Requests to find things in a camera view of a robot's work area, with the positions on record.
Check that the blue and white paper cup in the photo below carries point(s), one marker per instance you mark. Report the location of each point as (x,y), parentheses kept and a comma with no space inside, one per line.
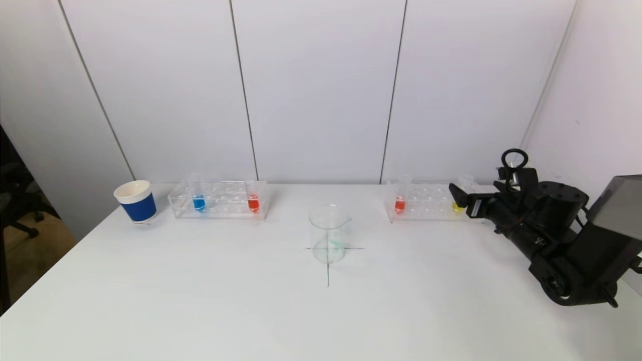
(139,208)

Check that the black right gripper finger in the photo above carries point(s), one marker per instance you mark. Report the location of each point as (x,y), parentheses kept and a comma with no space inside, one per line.
(460,195)

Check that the test tube with blue pigment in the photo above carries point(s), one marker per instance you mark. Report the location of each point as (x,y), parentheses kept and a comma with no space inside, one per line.
(199,203)

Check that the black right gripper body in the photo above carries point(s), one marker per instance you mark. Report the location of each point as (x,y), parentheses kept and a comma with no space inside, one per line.
(476,206)

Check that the test tube with red pigment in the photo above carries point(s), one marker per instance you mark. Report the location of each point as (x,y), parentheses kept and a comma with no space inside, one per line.
(254,203)
(399,204)

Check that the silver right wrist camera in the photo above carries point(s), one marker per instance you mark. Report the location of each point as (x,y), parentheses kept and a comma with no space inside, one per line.
(524,178)

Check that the clear acrylic test tube rack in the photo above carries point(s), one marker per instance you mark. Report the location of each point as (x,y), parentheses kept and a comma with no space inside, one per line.
(225,203)
(426,203)

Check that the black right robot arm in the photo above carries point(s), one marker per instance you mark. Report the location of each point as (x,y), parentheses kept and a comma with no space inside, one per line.
(567,260)

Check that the clear glass beaker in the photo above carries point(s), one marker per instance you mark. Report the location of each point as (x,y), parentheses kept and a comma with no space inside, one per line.
(328,235)

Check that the black office chair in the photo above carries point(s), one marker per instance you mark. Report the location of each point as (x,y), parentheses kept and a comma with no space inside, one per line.
(20,200)

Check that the test tube with yellow pigment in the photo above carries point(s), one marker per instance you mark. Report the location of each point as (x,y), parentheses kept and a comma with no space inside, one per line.
(457,207)

